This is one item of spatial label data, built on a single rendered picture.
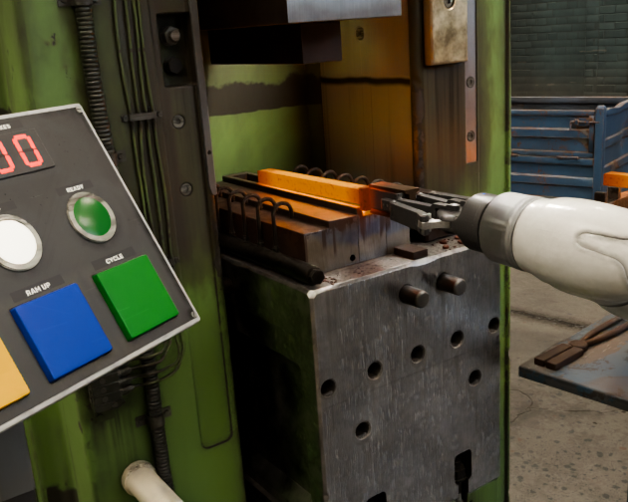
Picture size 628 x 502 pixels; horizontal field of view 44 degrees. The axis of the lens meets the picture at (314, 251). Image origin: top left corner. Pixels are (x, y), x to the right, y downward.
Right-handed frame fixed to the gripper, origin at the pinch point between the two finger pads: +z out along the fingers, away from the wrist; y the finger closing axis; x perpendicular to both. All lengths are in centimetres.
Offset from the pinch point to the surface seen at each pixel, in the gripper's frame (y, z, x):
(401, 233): 5.9, 5.1, -7.3
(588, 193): 315, 192, -86
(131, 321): -45.8, -13.1, -1.9
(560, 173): 310, 209, -75
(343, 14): -3.0, 5.8, 26.1
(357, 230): -2.7, 5.1, -5.0
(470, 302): 14.7, -1.2, -19.4
